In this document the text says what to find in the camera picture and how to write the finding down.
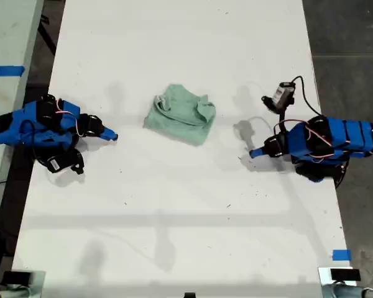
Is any pale green T-shirt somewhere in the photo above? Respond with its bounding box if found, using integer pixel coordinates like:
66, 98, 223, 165
142, 83, 218, 148

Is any long blue tape strip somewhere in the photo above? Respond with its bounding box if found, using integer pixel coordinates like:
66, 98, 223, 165
0, 65, 25, 78

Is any black stand leg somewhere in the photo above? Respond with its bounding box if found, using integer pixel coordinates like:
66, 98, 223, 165
38, 12, 58, 56

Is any pale side table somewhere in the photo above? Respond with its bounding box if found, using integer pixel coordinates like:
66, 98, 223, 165
0, 0, 46, 246

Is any blue tape square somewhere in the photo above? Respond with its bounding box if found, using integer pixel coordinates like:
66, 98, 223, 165
332, 249, 352, 261

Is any silver mounting plate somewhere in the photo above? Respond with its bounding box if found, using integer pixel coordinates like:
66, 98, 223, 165
318, 266, 366, 298
0, 269, 47, 298

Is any small black box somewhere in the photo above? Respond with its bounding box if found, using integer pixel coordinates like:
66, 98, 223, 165
2, 271, 34, 285
330, 268, 361, 280

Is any black camera stalk gripper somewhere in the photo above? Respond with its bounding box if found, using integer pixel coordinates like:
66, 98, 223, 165
276, 104, 292, 133

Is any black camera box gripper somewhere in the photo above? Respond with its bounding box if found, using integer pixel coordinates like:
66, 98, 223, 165
45, 148, 85, 175
260, 81, 296, 111

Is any black camera cable gripper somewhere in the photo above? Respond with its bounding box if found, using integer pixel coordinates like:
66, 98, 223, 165
291, 76, 323, 116

